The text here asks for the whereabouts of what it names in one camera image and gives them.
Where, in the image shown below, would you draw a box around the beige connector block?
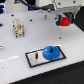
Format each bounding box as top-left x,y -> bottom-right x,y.
13,18 -> 24,37

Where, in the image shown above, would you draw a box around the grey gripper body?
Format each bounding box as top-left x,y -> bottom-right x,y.
52,0 -> 80,15

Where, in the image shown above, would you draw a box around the black framed peg base plate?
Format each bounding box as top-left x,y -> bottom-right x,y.
26,46 -> 66,68

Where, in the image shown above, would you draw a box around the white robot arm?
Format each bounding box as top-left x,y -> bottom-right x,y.
19,0 -> 82,25

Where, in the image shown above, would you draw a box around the red gear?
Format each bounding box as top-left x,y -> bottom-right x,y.
58,17 -> 70,26

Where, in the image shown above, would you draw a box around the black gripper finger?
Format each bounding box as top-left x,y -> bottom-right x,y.
55,15 -> 60,25
69,13 -> 74,22

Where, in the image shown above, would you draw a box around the left metal peg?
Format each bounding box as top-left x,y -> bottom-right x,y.
34,52 -> 39,61

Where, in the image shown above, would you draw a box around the blue gear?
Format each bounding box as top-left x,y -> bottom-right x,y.
43,46 -> 60,61

